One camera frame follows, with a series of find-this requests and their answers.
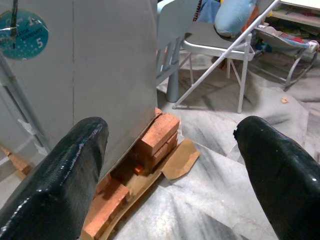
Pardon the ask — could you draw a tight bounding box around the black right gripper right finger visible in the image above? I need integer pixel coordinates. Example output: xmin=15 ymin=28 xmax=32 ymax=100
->
xmin=233 ymin=115 xmax=320 ymax=240

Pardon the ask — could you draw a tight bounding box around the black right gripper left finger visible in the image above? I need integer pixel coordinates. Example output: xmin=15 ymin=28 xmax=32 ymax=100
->
xmin=0 ymin=116 xmax=110 ymax=240

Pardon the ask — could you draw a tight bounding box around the grey fridge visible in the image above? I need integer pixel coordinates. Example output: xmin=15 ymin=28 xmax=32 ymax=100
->
xmin=0 ymin=0 xmax=159 ymax=181

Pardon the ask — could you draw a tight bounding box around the red clay brick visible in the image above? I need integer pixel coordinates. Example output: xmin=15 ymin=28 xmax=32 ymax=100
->
xmin=0 ymin=146 xmax=33 ymax=181
xmin=81 ymin=179 xmax=131 ymax=240
xmin=143 ymin=132 xmax=180 ymax=171
xmin=138 ymin=113 xmax=181 ymax=152

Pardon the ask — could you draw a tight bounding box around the brown cardboard sheet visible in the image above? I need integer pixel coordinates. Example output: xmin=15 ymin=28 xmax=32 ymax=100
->
xmin=99 ymin=137 xmax=201 ymax=240

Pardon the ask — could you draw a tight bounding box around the baby bouncer with printed fabric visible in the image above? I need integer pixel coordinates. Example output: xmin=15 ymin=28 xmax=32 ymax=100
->
xmin=253 ymin=22 xmax=320 ymax=92

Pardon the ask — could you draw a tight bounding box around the round teal warranty sticker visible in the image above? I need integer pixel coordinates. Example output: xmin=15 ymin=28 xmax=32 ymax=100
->
xmin=0 ymin=9 xmax=50 ymax=60

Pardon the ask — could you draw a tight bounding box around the wooden shelf with books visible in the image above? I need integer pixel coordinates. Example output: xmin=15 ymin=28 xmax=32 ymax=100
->
xmin=264 ymin=0 xmax=320 ymax=38

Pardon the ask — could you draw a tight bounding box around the light blue pillow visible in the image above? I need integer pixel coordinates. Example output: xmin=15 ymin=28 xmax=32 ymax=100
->
xmin=213 ymin=0 xmax=260 ymax=38

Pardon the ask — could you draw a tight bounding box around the light blue plastic child chair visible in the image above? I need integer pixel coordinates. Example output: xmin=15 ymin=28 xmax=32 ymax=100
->
xmin=156 ymin=0 xmax=201 ymax=103

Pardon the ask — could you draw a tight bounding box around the blue cloth with striped edge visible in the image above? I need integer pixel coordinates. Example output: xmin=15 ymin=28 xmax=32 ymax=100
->
xmin=192 ymin=0 xmax=222 ymax=25

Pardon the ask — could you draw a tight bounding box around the grey fridge door handle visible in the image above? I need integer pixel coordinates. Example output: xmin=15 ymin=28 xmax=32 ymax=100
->
xmin=0 ymin=53 xmax=52 ymax=157

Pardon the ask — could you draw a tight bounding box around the dark striped cord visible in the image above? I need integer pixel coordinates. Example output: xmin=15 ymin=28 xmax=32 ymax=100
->
xmin=10 ymin=0 xmax=20 ymax=50

